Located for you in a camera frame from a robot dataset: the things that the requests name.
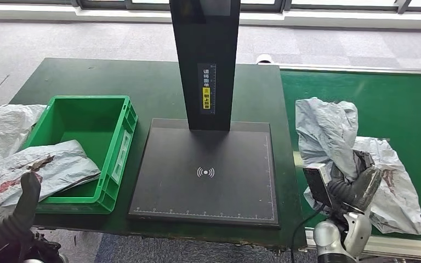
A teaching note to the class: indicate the white conveyor roller end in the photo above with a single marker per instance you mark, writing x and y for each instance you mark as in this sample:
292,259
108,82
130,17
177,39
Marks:
264,59

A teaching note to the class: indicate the white window sill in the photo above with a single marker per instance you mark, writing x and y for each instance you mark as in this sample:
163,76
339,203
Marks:
305,20

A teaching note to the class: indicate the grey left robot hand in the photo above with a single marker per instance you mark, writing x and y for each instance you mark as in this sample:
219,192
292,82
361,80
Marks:
7,228

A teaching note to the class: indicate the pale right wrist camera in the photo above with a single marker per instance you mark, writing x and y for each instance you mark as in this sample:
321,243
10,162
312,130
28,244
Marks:
316,185

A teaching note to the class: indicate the green conveyor belt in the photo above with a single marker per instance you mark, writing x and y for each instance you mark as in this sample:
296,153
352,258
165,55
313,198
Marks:
395,101

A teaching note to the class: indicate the green plastic crate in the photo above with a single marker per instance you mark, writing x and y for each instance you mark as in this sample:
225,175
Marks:
98,119

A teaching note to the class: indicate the grey parcel bag red print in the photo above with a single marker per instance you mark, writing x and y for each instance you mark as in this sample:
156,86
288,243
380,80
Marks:
323,130
58,167
399,203

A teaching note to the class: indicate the aluminium conveyor frame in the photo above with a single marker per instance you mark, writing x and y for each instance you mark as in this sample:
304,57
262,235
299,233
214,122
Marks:
395,250

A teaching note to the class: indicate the crumpled grey parcel bag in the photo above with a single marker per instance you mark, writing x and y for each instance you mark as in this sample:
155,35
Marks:
3,127

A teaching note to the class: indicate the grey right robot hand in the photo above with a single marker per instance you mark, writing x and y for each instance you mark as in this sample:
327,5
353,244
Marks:
368,185

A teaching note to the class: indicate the black inbound scanner machine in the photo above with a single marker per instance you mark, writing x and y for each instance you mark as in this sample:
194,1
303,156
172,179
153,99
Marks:
207,156

